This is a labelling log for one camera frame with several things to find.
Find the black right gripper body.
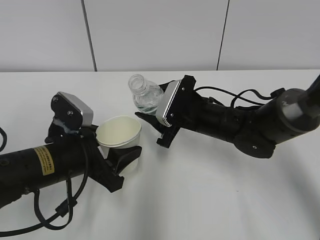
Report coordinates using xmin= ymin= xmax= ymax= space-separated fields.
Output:
xmin=156 ymin=75 xmax=238 ymax=148

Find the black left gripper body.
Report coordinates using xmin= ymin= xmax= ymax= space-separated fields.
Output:
xmin=45 ymin=118 xmax=124 ymax=193

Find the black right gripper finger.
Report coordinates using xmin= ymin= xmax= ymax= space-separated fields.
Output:
xmin=159 ymin=80 xmax=175 ymax=93
xmin=134 ymin=112 xmax=166 ymax=133

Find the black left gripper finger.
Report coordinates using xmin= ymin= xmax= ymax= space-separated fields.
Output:
xmin=108 ymin=146 xmax=142 ymax=176

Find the clear green-label water bottle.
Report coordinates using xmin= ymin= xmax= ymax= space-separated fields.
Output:
xmin=128 ymin=74 xmax=164 ymax=115

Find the white paper cup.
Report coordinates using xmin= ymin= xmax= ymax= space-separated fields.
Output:
xmin=95 ymin=115 xmax=143 ymax=177

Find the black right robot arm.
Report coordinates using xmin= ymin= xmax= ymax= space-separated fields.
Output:
xmin=136 ymin=75 xmax=320 ymax=159

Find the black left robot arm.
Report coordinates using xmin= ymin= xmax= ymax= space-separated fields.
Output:
xmin=0 ymin=124 xmax=142 ymax=207

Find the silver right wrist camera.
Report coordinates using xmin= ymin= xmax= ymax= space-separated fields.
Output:
xmin=155 ymin=79 xmax=182 ymax=128

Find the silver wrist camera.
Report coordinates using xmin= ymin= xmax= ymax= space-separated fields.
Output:
xmin=155 ymin=79 xmax=182 ymax=128
xmin=50 ymin=91 xmax=94 ymax=132

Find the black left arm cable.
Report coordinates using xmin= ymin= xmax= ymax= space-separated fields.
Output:
xmin=0 ymin=127 xmax=98 ymax=231

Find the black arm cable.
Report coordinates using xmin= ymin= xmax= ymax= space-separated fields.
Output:
xmin=193 ymin=86 xmax=286 ymax=108
xmin=0 ymin=127 xmax=98 ymax=231

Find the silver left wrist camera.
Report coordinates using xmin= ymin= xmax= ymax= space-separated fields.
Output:
xmin=50 ymin=91 xmax=94 ymax=132

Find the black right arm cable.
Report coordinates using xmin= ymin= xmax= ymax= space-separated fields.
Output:
xmin=193 ymin=86 xmax=286 ymax=108

